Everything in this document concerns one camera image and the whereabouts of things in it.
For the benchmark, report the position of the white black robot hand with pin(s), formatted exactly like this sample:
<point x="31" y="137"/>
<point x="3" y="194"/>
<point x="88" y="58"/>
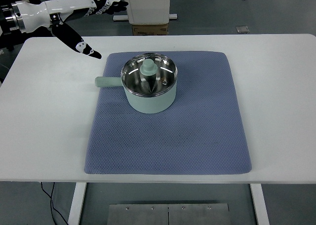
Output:
<point x="54" y="14"/>

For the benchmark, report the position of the green pot with handle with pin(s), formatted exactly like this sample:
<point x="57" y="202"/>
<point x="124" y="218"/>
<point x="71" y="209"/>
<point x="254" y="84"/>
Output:
<point x="149" y="81"/>

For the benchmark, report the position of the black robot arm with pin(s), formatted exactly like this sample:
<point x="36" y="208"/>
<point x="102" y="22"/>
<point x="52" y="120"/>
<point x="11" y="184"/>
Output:
<point x="10" y="33"/>

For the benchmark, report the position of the cardboard box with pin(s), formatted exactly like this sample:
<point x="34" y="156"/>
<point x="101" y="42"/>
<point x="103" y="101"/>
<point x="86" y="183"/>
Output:
<point x="150" y="29"/>

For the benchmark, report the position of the white cabinet on stand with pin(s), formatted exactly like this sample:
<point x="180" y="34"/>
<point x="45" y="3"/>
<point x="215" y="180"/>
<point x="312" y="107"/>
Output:
<point x="147" y="12"/>

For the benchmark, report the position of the blue textured mat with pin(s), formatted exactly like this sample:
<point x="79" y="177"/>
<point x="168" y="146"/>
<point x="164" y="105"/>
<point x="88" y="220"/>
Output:
<point x="201" y="133"/>

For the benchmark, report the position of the left white table leg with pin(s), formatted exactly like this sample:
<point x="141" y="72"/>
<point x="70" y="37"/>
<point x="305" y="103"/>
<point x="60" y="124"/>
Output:
<point x="77" y="204"/>

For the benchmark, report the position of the white table leg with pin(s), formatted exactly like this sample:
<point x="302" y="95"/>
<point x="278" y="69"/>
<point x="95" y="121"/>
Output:
<point x="77" y="204"/>
<point x="259" y="204"/>

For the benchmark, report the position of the grey floor socket cover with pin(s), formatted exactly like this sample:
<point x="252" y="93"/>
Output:
<point x="242" y="29"/>

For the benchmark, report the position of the metal floor plate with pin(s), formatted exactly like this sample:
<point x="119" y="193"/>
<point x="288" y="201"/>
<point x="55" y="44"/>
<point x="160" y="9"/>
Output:
<point x="169" y="214"/>

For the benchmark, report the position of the right white table leg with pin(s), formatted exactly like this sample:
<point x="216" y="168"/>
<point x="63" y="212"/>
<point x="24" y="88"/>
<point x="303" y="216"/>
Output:
<point x="259" y="204"/>

